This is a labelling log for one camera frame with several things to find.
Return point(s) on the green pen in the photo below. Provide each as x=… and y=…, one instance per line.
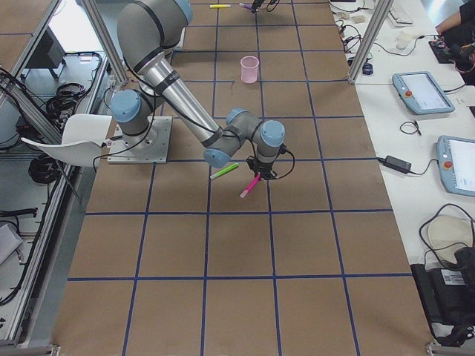
x=224, y=171

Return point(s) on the purple pen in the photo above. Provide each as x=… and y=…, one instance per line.
x=246, y=6

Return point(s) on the white chair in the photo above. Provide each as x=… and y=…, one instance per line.
x=82, y=140

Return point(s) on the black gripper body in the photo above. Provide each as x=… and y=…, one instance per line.
x=264, y=169

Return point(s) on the pink pen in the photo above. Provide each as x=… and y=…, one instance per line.
x=248, y=189

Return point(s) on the blue teach pendant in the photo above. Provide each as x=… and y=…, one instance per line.
x=456, y=164
x=421, y=94

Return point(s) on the black power adapter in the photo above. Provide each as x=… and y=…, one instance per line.
x=395, y=164

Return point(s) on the aluminium frame post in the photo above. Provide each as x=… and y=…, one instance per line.
x=380, y=12

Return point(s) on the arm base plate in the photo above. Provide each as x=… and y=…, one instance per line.
x=150, y=146

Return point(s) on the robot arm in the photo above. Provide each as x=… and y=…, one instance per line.
x=146, y=30

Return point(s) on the yellow pen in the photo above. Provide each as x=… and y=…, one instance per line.
x=219, y=6

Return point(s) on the pink mesh cup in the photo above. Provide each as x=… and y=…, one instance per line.
x=249, y=66

